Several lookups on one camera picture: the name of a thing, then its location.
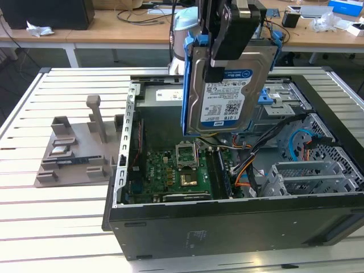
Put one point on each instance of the black graphics card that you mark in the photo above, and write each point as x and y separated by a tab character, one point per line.
185	196

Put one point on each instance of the green motherboard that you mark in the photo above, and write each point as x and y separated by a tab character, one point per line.
157	170

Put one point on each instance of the silver disk bay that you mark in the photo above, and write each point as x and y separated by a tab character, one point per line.
301	170

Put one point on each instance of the RAM stick with blue label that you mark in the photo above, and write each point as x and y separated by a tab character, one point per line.
226	177

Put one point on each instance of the dark RAM stick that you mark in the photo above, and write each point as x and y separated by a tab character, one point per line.
68	162

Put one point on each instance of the CPU socket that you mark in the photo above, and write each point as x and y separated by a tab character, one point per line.
188	179

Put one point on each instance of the thin metal locking lever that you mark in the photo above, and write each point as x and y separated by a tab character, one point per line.
196	155

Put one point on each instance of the flat silver tray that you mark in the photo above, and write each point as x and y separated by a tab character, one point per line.
315	10

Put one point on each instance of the grey drive cage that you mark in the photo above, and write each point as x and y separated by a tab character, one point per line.
284	113

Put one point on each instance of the crumpled clear plastic wrap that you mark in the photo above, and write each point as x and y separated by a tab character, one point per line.
39	29

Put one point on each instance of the black case fan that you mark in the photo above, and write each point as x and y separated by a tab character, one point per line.
133	133

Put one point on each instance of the grey power supply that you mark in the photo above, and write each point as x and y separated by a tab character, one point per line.
159	125

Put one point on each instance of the silver CPU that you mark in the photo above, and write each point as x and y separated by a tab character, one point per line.
60	150

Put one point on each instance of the grey-brown parts rack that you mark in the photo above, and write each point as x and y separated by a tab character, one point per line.
76	170

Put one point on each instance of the hard disk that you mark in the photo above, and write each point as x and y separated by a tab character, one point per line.
227	108

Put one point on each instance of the blue cardboard box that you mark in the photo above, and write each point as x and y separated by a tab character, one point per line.
341	6

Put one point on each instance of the heap of clear bags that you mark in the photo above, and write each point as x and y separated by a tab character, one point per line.
324	22

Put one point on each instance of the long wooden desk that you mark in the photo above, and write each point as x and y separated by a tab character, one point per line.
113	31

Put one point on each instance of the small black open box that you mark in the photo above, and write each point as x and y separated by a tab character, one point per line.
290	20

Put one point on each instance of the large black box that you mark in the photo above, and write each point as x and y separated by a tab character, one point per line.
57	14

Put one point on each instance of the white box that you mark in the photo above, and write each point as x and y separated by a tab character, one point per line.
357	29

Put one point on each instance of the black PC case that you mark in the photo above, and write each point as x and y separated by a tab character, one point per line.
227	233

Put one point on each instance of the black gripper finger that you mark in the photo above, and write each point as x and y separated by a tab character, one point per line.
205	20
244	34

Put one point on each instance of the black power connector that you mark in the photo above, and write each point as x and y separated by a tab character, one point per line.
321	140

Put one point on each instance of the blue plastic cage latch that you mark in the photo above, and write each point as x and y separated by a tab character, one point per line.
266	98

